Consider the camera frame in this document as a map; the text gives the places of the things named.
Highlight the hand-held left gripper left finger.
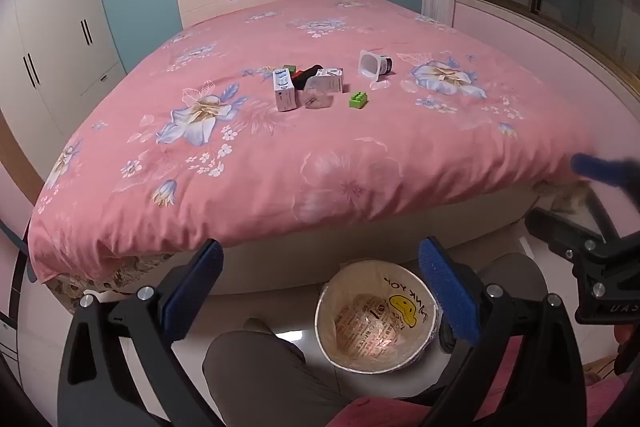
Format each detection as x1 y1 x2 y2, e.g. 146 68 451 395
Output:
57 238 224 427

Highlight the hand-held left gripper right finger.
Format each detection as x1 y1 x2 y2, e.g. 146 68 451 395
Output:
417 236 586 427

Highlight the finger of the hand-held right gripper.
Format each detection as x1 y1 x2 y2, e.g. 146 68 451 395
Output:
571 152 640 243
525 207 601 264

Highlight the wastebasket with yellow smiley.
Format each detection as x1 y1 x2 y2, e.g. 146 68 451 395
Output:
314 260 443 370

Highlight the tall white box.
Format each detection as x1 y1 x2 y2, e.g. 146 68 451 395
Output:
272 68 297 112

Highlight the clear plastic wrapper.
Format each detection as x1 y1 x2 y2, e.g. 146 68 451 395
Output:
300 76 335 110

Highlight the small white carton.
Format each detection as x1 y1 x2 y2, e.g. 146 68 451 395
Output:
320 68 345 94

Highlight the white yogurt cup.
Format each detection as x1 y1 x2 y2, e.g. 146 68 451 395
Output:
358 50 396 80

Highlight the black cylinder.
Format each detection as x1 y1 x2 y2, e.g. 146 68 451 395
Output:
291 64 325 90

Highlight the person's left leg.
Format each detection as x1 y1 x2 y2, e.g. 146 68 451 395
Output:
201 318 361 427

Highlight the white bed base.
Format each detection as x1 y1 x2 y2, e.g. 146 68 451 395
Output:
207 184 551 298

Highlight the person's pink clothing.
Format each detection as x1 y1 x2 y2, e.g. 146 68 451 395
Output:
325 337 640 427

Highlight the pink floral duvet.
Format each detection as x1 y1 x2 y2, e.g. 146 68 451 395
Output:
27 0 608 283

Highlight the white cabinet dark trim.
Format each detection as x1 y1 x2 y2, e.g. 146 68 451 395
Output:
0 207 36 388

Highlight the white wardrobe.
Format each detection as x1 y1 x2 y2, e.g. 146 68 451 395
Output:
0 0 127 202

